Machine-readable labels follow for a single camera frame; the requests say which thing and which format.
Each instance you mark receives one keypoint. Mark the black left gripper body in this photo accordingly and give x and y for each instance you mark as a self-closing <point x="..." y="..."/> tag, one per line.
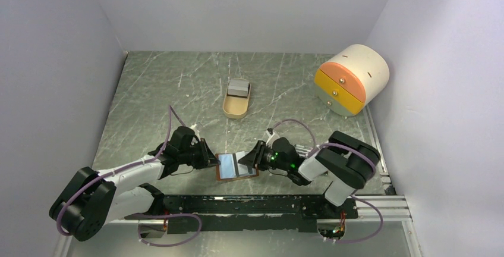
<point x="194" y="155"/>

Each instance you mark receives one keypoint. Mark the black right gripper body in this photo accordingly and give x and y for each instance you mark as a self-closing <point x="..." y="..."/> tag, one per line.
<point x="268" y="159"/>

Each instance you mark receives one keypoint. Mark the brown leather card holder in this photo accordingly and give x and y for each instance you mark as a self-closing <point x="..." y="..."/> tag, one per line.
<point x="229" y="169"/>

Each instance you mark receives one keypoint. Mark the beige oval tray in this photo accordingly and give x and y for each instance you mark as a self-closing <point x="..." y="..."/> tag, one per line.
<point x="235" y="107"/>

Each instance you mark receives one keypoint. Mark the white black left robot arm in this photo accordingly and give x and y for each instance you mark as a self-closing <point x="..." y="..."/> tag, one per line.
<point x="93" y="198"/>

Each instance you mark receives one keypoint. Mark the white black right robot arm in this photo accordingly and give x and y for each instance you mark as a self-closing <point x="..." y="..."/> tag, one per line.
<point x="351" y="162"/>

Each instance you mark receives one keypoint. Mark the stack of credit cards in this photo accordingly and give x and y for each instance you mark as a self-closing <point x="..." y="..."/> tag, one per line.
<point x="238" y="88"/>

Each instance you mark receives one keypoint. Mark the pack of coloured markers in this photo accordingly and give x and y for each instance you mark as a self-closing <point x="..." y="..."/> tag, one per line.
<point x="305" y="151"/>

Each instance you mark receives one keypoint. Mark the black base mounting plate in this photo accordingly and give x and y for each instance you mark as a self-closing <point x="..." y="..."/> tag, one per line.
<point x="260" y="212"/>

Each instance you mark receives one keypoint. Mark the round pastel drawer cabinet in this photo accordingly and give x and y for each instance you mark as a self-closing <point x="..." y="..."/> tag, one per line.
<point x="347" y="82"/>

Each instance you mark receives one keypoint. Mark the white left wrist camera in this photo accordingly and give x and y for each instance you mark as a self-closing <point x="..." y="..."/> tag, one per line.
<point x="196" y="131"/>

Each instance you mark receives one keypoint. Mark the aluminium frame rail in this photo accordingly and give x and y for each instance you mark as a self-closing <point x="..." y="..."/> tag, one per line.
<point x="370" y="208"/>

